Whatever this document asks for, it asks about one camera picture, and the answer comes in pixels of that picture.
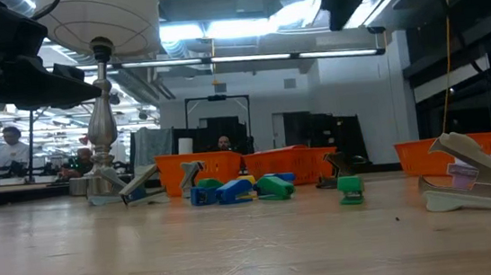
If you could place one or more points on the beige staple remover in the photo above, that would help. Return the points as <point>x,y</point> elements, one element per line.
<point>459,202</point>

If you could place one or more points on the black background rig frame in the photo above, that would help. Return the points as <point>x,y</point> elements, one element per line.
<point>217,98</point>

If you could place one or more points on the green mini stapler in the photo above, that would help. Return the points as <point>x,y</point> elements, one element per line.
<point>275,186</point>
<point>350,184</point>
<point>210,183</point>

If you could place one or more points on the yellow mini stapler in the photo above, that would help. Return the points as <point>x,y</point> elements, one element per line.
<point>248,179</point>

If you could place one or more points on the silver lamp white shade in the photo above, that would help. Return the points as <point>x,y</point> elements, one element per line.
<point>102,124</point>

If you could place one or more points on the orange plastic basket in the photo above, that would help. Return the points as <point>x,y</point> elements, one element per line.
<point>217,167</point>
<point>302,166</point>
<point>415,159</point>

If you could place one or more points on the grey cloth cover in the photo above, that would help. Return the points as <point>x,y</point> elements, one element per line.
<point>156,144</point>

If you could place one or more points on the long workbench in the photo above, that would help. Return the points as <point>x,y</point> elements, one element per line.
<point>16,196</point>

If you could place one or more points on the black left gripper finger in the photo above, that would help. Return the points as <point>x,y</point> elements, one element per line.
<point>51,93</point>
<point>68,71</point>

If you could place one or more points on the long ceiling light fixture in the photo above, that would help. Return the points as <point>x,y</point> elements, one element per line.
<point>247,58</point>

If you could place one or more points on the person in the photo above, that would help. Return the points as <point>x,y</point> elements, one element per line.
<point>12,153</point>
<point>84,156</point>
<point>224,143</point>

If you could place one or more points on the grey square wall vent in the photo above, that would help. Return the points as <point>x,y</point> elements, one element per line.
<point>220,87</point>
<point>290,83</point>

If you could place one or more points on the black cabinets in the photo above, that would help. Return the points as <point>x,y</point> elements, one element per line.
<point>316,126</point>

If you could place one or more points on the grey stapler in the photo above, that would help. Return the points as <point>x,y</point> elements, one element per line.
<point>145,176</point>

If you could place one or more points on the white paper roll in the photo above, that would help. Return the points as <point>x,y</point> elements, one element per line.
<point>185,145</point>

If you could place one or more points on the black pole stand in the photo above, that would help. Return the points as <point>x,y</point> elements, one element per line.
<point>30,140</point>

